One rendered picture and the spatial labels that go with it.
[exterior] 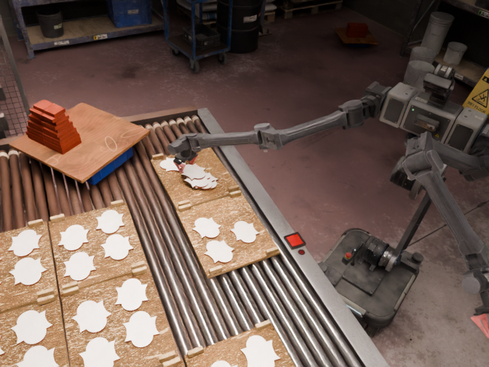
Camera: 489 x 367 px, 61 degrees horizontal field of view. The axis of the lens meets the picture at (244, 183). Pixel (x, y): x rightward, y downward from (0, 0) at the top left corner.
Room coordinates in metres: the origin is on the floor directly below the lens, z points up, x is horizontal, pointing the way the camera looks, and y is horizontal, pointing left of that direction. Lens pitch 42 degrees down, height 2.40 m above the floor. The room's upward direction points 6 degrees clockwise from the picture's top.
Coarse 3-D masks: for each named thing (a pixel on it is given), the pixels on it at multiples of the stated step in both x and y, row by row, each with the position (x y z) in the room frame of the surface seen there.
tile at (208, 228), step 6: (198, 222) 1.32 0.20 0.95; (204, 222) 1.32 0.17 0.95; (210, 222) 1.33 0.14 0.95; (198, 228) 1.28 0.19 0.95; (204, 228) 1.29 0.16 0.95; (210, 228) 1.29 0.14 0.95; (216, 228) 1.30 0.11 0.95; (204, 234) 1.25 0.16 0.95; (210, 234) 1.25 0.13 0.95; (216, 234) 1.26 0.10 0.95
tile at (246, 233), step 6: (240, 222) 1.35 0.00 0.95; (246, 222) 1.35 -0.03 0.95; (234, 228) 1.31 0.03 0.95; (240, 228) 1.31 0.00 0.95; (246, 228) 1.31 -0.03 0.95; (252, 228) 1.32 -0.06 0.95; (234, 234) 1.27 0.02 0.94; (240, 234) 1.27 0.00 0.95; (246, 234) 1.27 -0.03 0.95; (252, 234) 1.28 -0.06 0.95; (246, 240) 1.24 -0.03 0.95; (252, 240) 1.24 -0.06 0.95
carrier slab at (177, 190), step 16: (160, 160) 1.75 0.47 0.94; (208, 160) 1.79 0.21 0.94; (160, 176) 1.62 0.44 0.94; (176, 176) 1.64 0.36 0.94; (224, 176) 1.67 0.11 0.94; (176, 192) 1.52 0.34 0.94; (192, 192) 1.53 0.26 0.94; (208, 192) 1.54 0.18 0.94; (224, 192) 1.55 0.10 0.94; (176, 208) 1.41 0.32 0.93
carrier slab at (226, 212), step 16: (192, 208) 1.42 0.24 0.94; (208, 208) 1.43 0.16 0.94; (224, 208) 1.44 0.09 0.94; (240, 208) 1.45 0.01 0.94; (192, 224) 1.31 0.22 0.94; (224, 224) 1.33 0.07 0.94; (256, 224) 1.35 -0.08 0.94; (192, 240) 1.22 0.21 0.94; (208, 240) 1.23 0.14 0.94; (224, 240) 1.23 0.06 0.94; (240, 240) 1.24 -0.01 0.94; (256, 240) 1.25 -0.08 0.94; (272, 240) 1.26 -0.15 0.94; (208, 256) 1.14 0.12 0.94; (240, 256) 1.15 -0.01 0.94; (256, 256) 1.16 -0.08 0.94; (208, 272) 1.05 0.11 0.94; (224, 272) 1.07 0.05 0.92
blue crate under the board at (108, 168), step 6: (120, 156) 1.70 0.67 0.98; (126, 156) 1.74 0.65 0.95; (114, 162) 1.66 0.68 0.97; (120, 162) 1.70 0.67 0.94; (108, 168) 1.62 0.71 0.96; (114, 168) 1.65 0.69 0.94; (96, 174) 1.55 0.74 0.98; (102, 174) 1.58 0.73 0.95; (90, 180) 1.53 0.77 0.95; (96, 180) 1.54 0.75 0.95
